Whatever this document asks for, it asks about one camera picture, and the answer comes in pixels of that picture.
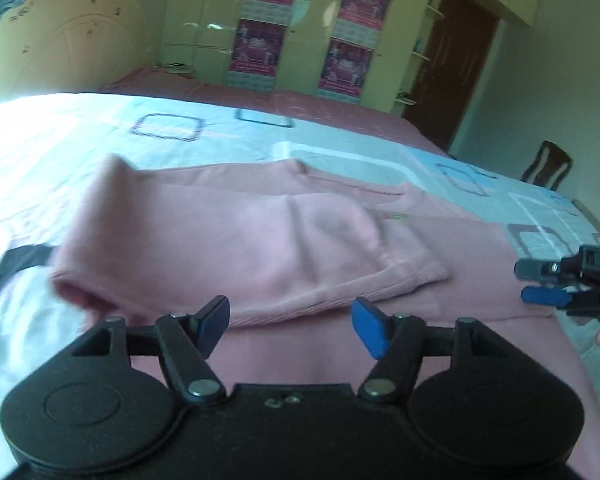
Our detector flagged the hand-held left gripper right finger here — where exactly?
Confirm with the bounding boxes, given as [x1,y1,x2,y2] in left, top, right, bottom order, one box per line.
[350,297,512,403]

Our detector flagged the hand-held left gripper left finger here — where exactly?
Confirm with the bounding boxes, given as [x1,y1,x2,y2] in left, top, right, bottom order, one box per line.
[71,295,231,404]

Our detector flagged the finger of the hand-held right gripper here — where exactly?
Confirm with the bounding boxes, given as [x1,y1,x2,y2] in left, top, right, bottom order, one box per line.
[514,258,562,282]
[521,284,572,309]

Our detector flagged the pink knit sweater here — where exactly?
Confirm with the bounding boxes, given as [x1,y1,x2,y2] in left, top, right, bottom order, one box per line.
[49,153,600,443]

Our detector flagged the wooden bed footboard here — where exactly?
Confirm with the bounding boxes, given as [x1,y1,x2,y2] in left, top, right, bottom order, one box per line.
[572,199,600,247]

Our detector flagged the dark wooden chair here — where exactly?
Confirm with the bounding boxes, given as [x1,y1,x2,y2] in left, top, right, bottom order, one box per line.
[519,140,574,192]

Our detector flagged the dark brown wooden door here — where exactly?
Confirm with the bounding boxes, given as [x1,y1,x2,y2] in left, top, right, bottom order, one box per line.
[404,0,501,154]

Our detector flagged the square-patterned bed sheet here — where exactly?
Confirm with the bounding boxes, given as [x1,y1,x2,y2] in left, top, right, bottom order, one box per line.
[0,91,600,468]

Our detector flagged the pink striped bed cover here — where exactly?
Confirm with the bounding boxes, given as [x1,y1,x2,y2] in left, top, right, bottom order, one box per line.
[99,66,452,157]

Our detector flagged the stack of books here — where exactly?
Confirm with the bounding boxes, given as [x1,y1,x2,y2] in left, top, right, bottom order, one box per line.
[154,61,197,79]

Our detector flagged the pale green wardrobe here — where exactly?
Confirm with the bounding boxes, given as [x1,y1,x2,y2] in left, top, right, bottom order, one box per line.
[157,0,447,117]

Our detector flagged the cream round headboard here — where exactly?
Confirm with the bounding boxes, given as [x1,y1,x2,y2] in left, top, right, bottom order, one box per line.
[0,0,149,107]

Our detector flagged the corner wall shelves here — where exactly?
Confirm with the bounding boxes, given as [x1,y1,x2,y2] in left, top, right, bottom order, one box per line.
[394,4,443,107]

